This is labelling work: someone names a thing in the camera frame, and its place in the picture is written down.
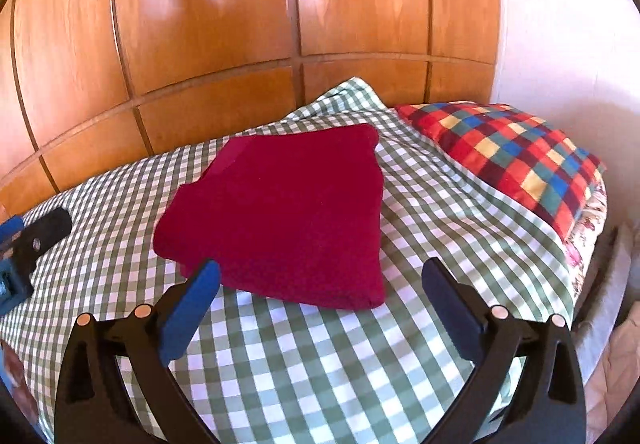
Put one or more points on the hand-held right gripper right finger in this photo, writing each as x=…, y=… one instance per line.
x=450, y=309

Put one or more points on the multicoloured checked pillow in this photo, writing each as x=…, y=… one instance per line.
x=515, y=154

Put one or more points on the red fleece sweater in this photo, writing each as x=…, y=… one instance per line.
x=280, y=214

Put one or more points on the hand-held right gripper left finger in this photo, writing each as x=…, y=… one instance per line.
x=192, y=304

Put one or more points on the floral bed cover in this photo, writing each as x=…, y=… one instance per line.
x=587, y=229

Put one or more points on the green checked bedsheet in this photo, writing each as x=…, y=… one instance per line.
x=300, y=364

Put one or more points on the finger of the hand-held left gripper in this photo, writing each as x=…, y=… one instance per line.
x=45, y=230
x=10, y=230

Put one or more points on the wooden panelled wardrobe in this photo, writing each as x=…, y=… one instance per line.
x=200, y=24

